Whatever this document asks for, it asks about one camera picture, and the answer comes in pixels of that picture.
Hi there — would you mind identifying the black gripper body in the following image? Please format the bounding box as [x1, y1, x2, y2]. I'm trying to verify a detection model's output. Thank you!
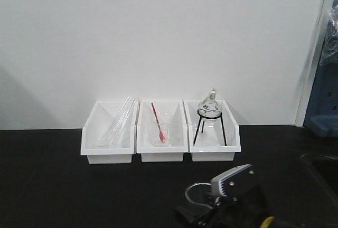
[175, 187, 272, 227]

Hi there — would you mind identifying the clear glass beaker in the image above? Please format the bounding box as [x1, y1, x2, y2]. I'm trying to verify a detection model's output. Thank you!
[184, 182, 214, 209]

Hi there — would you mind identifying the small beaker in bin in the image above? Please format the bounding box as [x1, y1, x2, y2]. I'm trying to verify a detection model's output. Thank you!
[149, 112, 172, 147]

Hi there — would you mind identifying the white right storage bin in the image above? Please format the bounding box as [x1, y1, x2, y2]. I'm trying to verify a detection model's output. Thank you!
[183, 100, 241, 162]

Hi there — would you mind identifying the white storage bin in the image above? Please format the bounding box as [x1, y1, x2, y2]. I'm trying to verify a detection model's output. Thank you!
[80, 101, 139, 164]
[183, 100, 241, 162]
[136, 101, 189, 162]

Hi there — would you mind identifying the black tripod stand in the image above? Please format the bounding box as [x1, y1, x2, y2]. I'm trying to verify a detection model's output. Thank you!
[193, 110, 227, 146]

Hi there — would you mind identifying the glass alcohol lamp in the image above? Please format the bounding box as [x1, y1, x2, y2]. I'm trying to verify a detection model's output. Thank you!
[198, 89, 222, 121]

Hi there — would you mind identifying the white middle storage bin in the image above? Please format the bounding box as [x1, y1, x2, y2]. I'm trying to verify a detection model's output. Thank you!
[136, 101, 189, 162]

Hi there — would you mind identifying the blue shelving unit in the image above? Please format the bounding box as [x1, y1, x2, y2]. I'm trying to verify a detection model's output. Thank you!
[304, 0, 337, 138]

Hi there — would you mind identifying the red stirring spatula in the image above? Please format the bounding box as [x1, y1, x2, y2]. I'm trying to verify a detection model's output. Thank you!
[151, 102, 165, 143]

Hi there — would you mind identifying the white left storage bin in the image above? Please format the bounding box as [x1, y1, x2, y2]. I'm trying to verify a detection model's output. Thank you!
[80, 101, 139, 164]

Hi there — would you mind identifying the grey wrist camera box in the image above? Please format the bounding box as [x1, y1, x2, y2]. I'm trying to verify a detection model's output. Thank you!
[210, 164, 259, 205]

